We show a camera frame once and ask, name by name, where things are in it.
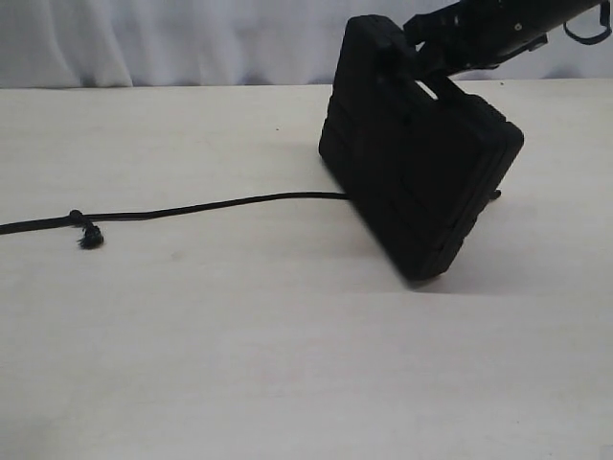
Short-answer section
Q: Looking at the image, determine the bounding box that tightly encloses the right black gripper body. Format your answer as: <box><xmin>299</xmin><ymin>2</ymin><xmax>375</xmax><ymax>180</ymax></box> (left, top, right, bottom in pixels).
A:
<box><xmin>401</xmin><ymin>0</ymin><xmax>550</xmax><ymax>78</ymax></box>

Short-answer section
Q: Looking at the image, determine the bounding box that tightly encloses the black plastic carrying case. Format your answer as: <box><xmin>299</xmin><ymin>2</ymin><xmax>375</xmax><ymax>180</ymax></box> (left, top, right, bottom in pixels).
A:
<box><xmin>319</xmin><ymin>14</ymin><xmax>524</xmax><ymax>282</ymax></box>

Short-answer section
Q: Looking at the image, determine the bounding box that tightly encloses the black braided rope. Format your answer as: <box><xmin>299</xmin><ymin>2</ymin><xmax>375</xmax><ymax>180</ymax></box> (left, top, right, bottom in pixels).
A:
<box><xmin>0</xmin><ymin>189</ymin><xmax>503</xmax><ymax>251</ymax></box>

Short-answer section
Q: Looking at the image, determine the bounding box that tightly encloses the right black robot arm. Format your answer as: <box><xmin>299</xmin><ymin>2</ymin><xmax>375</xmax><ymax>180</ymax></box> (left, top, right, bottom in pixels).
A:
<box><xmin>400</xmin><ymin>0</ymin><xmax>612</xmax><ymax>80</ymax></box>

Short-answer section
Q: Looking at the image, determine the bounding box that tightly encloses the white backdrop curtain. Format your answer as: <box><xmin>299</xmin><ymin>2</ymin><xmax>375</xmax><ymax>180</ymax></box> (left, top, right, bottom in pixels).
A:
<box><xmin>0</xmin><ymin>0</ymin><xmax>613</xmax><ymax>90</ymax></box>

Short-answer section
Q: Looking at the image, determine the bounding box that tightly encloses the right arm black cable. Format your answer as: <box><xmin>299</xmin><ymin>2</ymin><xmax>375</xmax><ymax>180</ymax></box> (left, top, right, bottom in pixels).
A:
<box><xmin>562</xmin><ymin>0</ymin><xmax>613</xmax><ymax>47</ymax></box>

